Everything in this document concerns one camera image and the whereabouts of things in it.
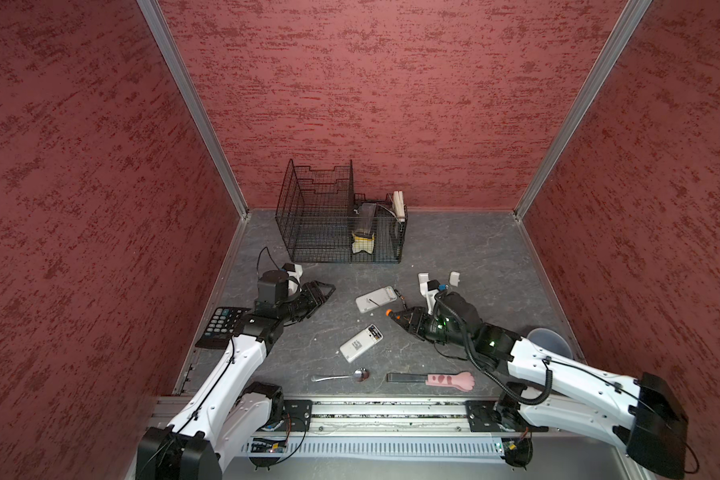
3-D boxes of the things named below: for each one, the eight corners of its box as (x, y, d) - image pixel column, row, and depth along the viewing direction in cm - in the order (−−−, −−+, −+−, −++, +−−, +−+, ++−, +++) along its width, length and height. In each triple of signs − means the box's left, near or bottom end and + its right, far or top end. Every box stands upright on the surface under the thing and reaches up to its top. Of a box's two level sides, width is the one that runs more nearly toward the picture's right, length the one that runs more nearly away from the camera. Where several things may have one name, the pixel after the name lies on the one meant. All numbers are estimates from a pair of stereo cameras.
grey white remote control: (359, 314, 94) (359, 311, 93) (353, 301, 97) (353, 298, 96) (397, 299, 98) (398, 296, 96) (391, 287, 101) (391, 284, 100)
